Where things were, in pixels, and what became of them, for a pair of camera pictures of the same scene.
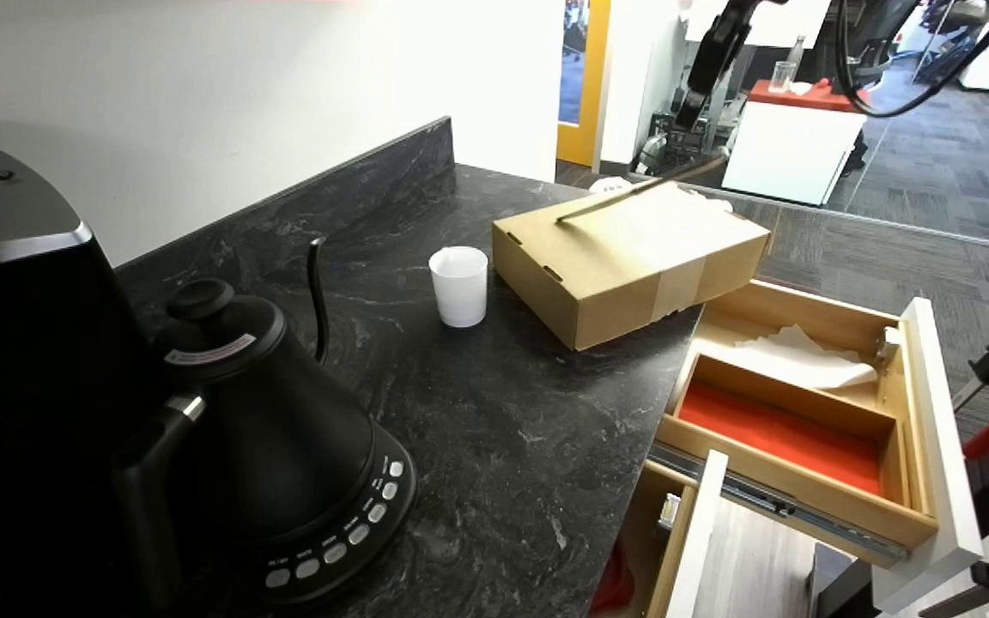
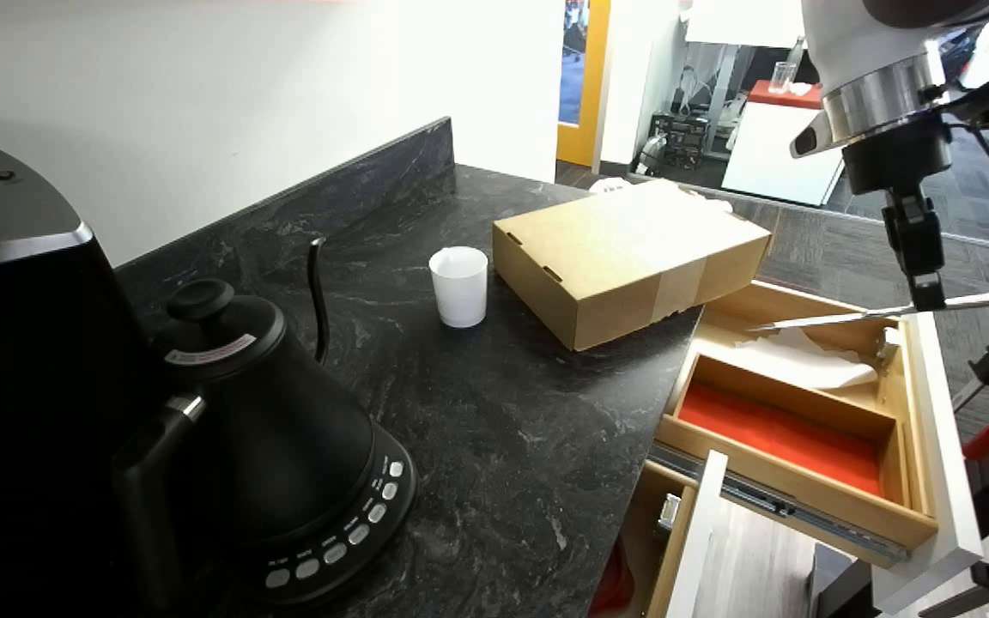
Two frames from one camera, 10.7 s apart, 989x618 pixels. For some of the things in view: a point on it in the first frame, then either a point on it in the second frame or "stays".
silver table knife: (636, 190) to (895, 315)
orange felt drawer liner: (787, 434) stays
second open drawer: (686, 551) stays
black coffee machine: (46, 401) stays
